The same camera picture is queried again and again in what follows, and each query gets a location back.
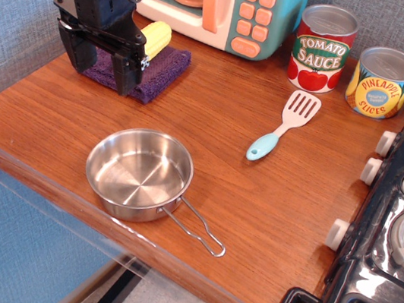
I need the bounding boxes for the yellow toy corn cob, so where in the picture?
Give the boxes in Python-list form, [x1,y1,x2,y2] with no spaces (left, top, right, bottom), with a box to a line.
[141,21,172,61]

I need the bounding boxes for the small stainless steel pot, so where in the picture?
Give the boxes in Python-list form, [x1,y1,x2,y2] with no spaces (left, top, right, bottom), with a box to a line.
[85,128,226,258]

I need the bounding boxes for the teal toy microwave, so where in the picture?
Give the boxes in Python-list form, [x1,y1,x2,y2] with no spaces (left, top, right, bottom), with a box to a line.
[136,0,308,61]

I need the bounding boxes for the white stove knob lower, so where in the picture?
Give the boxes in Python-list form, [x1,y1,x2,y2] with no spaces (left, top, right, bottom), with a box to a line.
[325,219,350,251]

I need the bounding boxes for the tomato sauce can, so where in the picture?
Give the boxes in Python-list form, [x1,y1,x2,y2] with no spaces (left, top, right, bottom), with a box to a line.
[287,4,359,93]

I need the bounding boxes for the white stove knob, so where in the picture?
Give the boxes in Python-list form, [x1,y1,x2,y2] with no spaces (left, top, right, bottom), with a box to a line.
[325,219,350,251]
[375,131,398,157]
[359,158,383,186]

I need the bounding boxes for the purple folded cloth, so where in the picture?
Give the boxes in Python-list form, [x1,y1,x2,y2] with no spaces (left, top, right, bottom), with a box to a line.
[83,46,192,104]

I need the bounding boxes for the pineapple slices can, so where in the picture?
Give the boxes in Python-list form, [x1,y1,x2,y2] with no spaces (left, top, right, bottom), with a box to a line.
[345,46,404,119]

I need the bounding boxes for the white stove knob middle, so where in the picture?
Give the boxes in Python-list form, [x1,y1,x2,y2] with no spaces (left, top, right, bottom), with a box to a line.
[359,158,383,186]

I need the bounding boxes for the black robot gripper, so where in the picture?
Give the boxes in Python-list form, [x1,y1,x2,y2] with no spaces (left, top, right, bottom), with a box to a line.
[54,0,146,96]

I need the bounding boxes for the white spatula with teal handle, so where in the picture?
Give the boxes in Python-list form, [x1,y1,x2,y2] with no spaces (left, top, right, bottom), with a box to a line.
[246,90,322,161]

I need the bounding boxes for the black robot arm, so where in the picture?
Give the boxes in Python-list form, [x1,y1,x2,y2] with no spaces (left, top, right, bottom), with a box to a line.
[54,0,149,96]

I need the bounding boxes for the white stove knob upper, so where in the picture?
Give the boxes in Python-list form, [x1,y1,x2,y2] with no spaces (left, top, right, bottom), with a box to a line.
[375,131,398,157]

